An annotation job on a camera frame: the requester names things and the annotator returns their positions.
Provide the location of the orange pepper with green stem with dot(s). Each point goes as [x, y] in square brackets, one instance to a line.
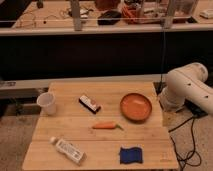
[106, 125]

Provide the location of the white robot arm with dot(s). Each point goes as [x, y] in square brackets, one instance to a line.
[187, 83]

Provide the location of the black and white eraser box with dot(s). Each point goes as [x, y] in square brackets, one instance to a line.
[90, 104]

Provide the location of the white plastic cup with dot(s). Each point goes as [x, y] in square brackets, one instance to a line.
[47, 103]

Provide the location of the black bag on shelf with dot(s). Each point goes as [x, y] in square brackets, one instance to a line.
[109, 18]

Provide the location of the blue sponge cloth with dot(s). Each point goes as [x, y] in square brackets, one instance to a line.
[131, 155]

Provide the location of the white glue bottle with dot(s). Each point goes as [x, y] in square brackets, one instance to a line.
[68, 149]

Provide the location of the grey metal post left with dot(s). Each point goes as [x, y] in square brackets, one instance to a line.
[75, 8]

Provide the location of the grey metal post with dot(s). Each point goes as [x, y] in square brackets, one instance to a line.
[75, 8]
[170, 12]

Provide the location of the grey metal post right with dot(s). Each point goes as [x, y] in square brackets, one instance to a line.
[170, 12]

